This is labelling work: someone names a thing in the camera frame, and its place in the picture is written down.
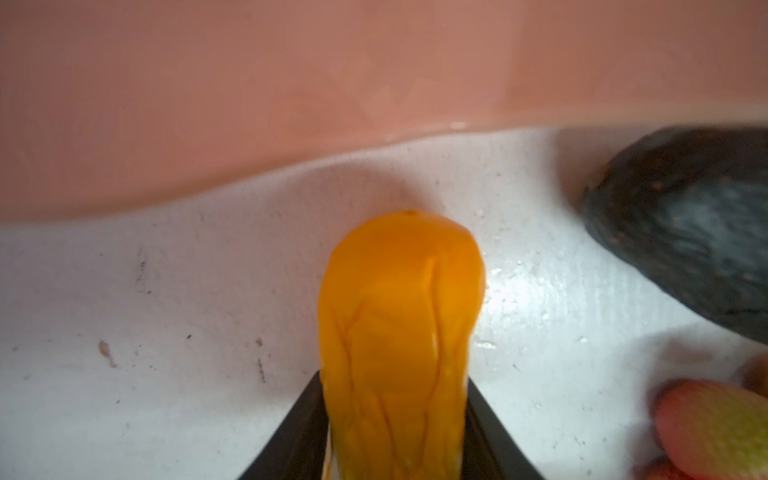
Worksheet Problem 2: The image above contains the red fake grape bunch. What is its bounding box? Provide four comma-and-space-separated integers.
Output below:
642, 355, 767, 479

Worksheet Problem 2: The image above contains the dark fake avocado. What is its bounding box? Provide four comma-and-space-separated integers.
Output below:
581, 126, 767, 343

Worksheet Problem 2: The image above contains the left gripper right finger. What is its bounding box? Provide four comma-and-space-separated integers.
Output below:
461, 379, 544, 480

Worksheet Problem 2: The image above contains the yellow orange fake squash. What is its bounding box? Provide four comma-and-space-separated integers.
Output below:
318, 210, 486, 479

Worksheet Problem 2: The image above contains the pink faceted fruit bowl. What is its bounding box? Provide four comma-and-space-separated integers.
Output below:
1, 1, 767, 221

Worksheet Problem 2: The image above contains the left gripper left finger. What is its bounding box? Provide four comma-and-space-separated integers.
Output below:
239, 372, 329, 480

